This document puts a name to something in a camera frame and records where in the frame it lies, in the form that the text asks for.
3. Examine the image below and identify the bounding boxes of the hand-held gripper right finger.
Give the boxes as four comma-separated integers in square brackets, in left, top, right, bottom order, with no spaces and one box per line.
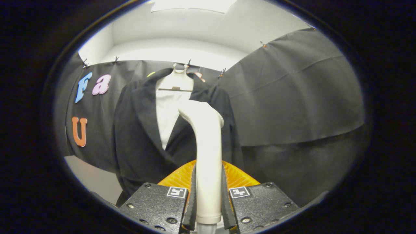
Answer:
[222,160,299,234]

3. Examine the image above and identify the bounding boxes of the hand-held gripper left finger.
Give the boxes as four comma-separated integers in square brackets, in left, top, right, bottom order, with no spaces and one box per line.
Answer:
[118,160,197,234]

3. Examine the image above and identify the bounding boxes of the white garment steamer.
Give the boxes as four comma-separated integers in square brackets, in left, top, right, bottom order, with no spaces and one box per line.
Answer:
[178,100,225,234]

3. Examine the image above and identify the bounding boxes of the black jacket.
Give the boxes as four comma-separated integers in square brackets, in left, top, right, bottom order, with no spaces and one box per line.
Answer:
[113,68,244,207]

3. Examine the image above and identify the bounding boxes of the white mannequin torso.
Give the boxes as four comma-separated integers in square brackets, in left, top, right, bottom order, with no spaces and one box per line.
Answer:
[155,63,195,150]

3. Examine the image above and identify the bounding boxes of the black backdrop cloth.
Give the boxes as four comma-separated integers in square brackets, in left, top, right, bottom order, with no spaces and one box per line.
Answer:
[54,28,371,207]

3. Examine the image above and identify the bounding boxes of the ceiling light panel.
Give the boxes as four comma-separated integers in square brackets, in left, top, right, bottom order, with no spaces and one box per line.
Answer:
[151,0,237,14]

